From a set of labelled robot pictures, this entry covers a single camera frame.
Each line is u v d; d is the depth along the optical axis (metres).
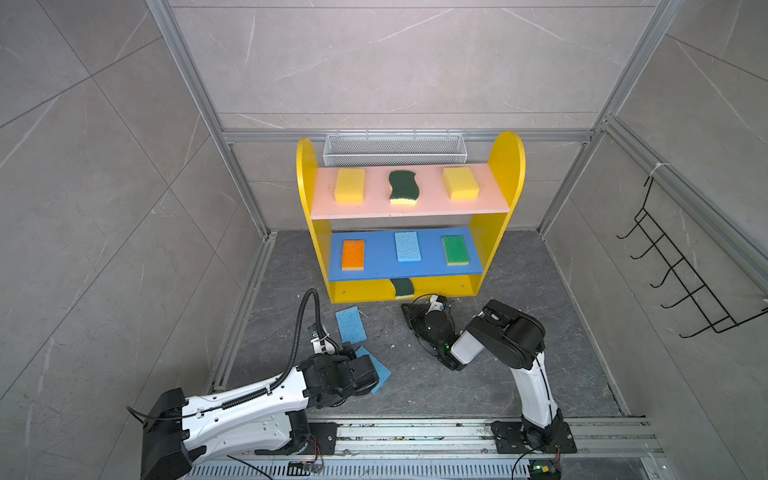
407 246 0.95
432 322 0.77
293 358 0.50
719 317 0.59
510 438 0.73
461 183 0.73
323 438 0.73
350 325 0.92
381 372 0.84
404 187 0.73
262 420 0.58
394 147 0.98
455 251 0.95
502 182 0.76
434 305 0.90
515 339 0.54
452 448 0.73
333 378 0.52
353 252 0.94
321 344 0.65
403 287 0.98
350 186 0.73
